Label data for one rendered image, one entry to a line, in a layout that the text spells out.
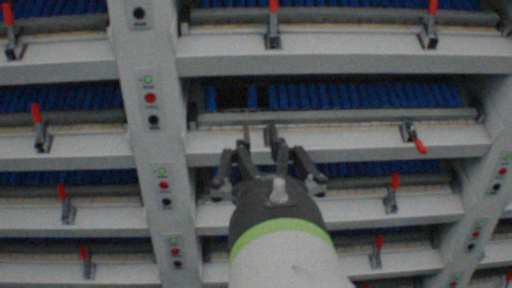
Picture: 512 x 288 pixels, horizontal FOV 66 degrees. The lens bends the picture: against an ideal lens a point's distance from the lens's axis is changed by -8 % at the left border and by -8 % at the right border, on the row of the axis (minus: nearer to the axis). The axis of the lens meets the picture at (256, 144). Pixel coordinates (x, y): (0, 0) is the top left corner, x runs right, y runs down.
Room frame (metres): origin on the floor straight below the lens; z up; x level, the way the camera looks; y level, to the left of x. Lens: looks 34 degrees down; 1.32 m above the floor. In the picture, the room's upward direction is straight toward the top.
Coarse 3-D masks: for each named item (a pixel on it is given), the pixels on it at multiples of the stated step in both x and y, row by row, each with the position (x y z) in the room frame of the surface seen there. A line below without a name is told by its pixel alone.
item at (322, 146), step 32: (192, 96) 0.76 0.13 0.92; (480, 96) 0.74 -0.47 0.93; (192, 128) 0.67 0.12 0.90; (288, 128) 0.69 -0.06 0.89; (320, 128) 0.69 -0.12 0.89; (384, 128) 0.69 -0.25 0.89; (416, 128) 0.69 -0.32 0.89; (448, 128) 0.69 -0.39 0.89; (480, 128) 0.70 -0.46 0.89; (192, 160) 0.64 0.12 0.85; (256, 160) 0.65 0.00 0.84; (320, 160) 0.65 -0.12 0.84; (352, 160) 0.66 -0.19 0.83
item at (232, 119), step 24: (216, 120) 0.68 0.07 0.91; (240, 120) 0.68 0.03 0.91; (264, 120) 0.68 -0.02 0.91; (288, 120) 0.68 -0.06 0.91; (312, 120) 0.69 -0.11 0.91; (336, 120) 0.69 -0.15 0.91; (360, 120) 0.69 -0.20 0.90; (384, 120) 0.70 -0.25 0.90; (432, 120) 0.70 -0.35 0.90; (456, 120) 0.70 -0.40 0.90
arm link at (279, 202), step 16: (256, 192) 0.30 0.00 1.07; (272, 192) 0.28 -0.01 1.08; (288, 192) 0.29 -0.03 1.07; (240, 208) 0.28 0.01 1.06; (256, 208) 0.27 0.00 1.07; (272, 208) 0.26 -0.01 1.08; (288, 208) 0.26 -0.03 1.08; (304, 208) 0.27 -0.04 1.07; (240, 224) 0.26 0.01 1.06; (256, 224) 0.25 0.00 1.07; (320, 224) 0.26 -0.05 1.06
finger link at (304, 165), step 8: (296, 152) 0.44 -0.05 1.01; (304, 152) 0.44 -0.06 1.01; (304, 160) 0.41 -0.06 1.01; (296, 168) 0.43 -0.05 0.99; (304, 168) 0.40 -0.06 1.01; (312, 168) 0.39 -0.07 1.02; (304, 176) 0.40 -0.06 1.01; (320, 176) 0.37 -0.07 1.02; (320, 184) 0.37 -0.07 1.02; (320, 192) 0.36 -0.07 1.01
